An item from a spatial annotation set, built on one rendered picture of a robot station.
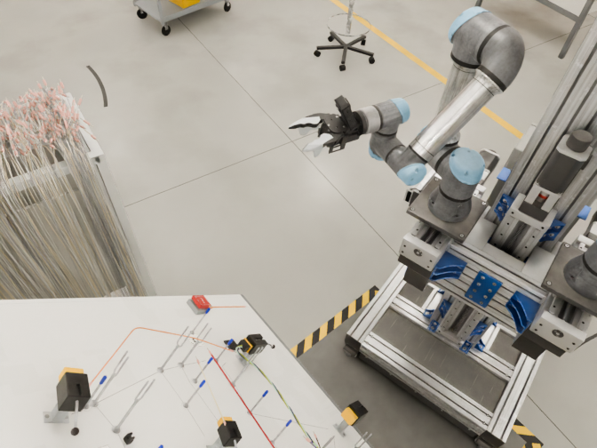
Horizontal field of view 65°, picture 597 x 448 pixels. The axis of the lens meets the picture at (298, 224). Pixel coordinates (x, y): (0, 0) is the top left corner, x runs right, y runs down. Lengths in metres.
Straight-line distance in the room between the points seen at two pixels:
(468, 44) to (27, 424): 1.35
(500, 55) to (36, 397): 1.31
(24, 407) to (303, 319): 1.90
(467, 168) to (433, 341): 1.19
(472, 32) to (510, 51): 0.12
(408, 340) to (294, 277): 0.79
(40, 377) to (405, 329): 1.85
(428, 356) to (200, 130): 2.40
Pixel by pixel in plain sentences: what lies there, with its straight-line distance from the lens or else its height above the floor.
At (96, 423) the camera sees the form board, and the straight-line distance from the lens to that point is 1.07.
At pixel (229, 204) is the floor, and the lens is 3.22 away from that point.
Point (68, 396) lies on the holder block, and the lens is 0.96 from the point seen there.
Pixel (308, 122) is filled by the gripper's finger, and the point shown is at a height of 1.59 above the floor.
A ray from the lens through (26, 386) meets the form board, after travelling 1.07.
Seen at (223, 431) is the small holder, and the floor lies 1.32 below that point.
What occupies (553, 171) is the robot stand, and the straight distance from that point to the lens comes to 1.60.
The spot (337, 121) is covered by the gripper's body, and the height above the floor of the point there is 1.59.
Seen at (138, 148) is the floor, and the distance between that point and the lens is 3.74.
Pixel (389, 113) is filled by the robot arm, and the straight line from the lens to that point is 1.38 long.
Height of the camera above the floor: 2.40
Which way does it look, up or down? 51 degrees down
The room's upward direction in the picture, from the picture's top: 4 degrees clockwise
